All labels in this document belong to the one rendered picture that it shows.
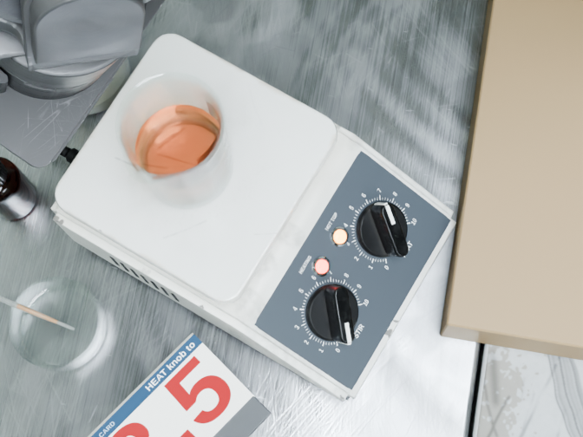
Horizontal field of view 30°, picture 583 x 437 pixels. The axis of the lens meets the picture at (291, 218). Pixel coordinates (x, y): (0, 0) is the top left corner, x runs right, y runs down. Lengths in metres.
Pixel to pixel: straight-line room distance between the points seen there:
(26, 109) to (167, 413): 0.23
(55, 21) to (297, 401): 0.39
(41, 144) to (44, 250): 0.22
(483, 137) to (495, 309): 0.10
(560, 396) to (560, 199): 0.12
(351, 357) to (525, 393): 0.11
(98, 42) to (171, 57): 0.30
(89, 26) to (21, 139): 0.17
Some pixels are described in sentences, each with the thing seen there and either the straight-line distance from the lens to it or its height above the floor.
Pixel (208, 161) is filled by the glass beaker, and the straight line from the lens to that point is 0.53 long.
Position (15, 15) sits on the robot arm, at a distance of 0.34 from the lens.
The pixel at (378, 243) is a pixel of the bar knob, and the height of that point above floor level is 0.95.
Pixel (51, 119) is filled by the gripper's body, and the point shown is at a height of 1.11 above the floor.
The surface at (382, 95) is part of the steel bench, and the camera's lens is 0.70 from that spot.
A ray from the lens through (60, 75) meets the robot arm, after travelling 0.38.
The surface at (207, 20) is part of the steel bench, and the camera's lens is 0.73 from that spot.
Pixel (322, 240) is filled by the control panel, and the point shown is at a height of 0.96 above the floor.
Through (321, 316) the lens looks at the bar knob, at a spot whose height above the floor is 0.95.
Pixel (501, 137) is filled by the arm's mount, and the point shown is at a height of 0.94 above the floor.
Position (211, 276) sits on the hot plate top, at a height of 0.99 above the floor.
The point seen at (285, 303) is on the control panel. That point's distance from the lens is 0.60.
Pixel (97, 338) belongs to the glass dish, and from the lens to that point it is 0.66.
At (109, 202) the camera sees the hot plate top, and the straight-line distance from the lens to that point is 0.60.
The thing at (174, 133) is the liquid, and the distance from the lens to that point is 0.57.
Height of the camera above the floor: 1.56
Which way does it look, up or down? 75 degrees down
